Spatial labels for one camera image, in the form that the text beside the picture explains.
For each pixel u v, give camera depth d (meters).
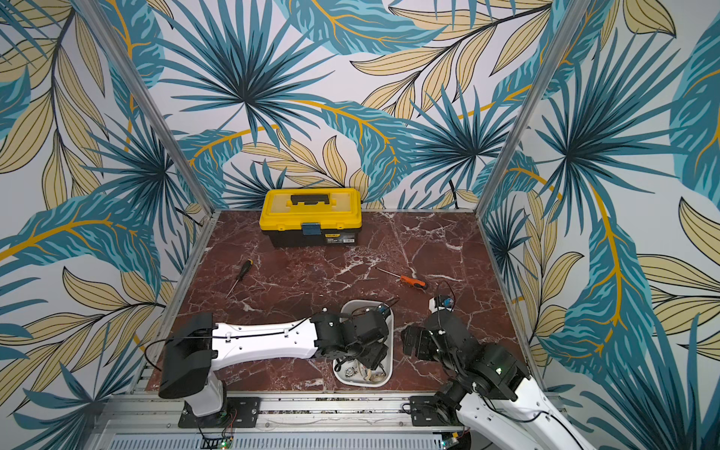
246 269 1.00
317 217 0.97
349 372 0.80
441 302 0.63
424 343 0.61
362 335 0.57
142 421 0.73
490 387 0.45
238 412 0.73
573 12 0.68
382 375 0.77
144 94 0.83
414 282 0.97
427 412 0.73
